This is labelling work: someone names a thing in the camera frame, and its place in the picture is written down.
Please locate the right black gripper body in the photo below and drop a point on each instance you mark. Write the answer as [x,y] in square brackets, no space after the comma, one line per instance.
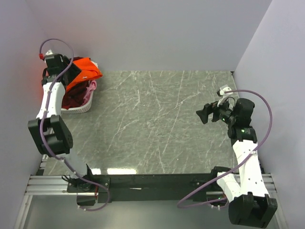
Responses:
[222,112]

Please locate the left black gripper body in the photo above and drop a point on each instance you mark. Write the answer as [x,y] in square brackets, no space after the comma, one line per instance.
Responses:
[72,72]

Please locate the orange t-shirt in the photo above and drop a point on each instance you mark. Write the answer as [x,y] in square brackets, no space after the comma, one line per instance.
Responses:
[81,71]

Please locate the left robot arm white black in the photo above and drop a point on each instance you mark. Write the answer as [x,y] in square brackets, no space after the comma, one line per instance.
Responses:
[48,130]

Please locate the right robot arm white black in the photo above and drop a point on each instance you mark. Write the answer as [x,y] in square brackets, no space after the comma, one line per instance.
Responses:
[249,201]

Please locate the dark red t-shirt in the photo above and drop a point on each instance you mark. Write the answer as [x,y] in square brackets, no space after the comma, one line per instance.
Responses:
[74,97]

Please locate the pink garment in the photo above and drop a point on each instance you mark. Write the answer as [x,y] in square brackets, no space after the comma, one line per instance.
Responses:
[89,91]

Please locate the white laundry basket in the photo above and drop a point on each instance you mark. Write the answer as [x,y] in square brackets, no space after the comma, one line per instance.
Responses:
[78,110]

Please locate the black base beam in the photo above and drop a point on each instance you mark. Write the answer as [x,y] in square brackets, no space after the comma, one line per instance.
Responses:
[132,187]

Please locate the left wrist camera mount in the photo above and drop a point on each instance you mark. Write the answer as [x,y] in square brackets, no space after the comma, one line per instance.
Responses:
[48,53]

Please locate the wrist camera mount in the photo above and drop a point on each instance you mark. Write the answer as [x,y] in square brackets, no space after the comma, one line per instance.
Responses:
[224,92]
[48,53]

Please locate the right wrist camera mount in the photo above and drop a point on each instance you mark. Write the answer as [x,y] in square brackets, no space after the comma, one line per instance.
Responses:
[224,92]

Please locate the aluminium rail frame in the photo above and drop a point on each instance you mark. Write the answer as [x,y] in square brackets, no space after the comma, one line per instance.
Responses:
[45,186]

